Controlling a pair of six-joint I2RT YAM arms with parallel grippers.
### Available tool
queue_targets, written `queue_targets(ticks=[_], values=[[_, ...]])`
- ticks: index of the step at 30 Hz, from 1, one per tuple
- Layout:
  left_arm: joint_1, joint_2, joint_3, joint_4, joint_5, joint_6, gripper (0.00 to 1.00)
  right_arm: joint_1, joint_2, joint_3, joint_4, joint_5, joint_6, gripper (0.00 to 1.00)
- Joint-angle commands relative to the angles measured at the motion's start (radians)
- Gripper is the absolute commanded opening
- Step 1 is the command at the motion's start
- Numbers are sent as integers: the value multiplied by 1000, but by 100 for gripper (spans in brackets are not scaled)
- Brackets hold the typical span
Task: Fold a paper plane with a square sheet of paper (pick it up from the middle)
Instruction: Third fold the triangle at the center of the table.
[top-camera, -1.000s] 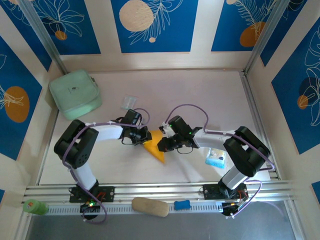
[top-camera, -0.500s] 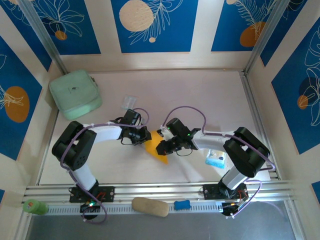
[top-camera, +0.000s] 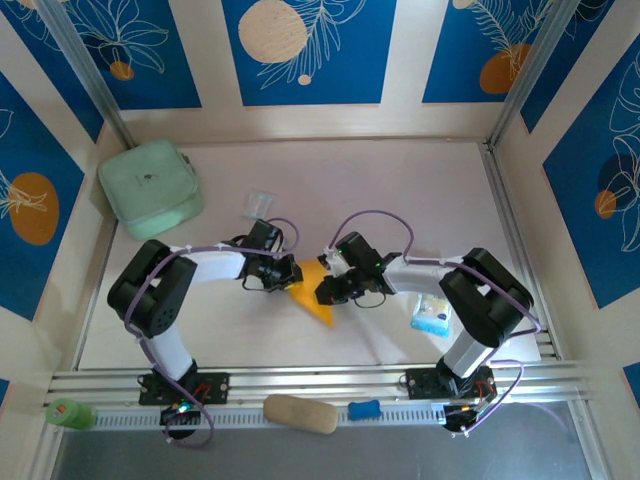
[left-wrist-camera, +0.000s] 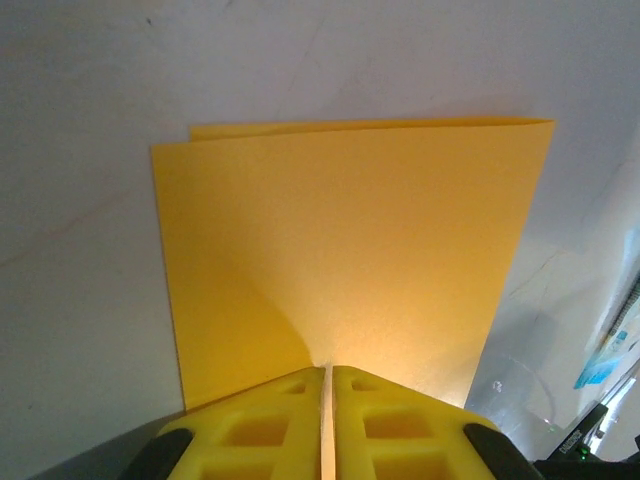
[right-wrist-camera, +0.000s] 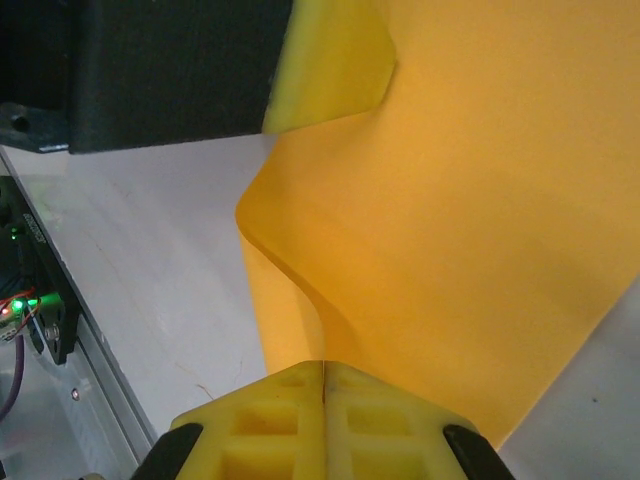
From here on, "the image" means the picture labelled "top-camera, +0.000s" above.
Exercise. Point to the orange paper sheet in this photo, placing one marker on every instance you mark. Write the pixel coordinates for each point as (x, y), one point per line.
(312, 295)

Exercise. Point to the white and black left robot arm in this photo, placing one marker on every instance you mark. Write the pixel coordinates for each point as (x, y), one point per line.
(170, 350)

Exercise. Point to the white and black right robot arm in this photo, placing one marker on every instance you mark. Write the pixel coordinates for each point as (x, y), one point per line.
(470, 350)

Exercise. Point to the small clear plastic packet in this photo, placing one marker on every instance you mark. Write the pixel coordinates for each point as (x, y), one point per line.
(257, 205)

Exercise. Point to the blue white tissue packet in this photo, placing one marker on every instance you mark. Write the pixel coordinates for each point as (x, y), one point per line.
(432, 317)

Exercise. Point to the blue bone-shaped eraser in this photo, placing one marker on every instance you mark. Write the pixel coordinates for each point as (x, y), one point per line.
(365, 410)

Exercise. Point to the beige oblong case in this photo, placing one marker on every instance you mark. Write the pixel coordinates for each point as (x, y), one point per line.
(300, 414)

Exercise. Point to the mint green zip case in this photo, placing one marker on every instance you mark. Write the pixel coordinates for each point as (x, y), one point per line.
(150, 185)

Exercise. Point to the green bottle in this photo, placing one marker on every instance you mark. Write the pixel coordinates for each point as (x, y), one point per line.
(70, 414)

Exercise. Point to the aluminium rail frame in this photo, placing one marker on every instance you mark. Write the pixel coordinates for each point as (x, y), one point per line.
(310, 382)

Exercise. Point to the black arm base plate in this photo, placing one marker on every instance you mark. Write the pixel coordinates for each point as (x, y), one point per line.
(215, 387)
(422, 385)

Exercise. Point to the aluminium side rail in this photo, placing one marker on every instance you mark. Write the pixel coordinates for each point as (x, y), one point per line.
(500, 200)

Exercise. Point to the blue floral wall poster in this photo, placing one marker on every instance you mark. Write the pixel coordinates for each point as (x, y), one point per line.
(350, 75)
(575, 67)
(460, 50)
(580, 225)
(150, 75)
(50, 80)
(40, 150)

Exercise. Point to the aluminium corner post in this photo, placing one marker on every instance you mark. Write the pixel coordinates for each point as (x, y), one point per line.
(533, 65)
(83, 65)

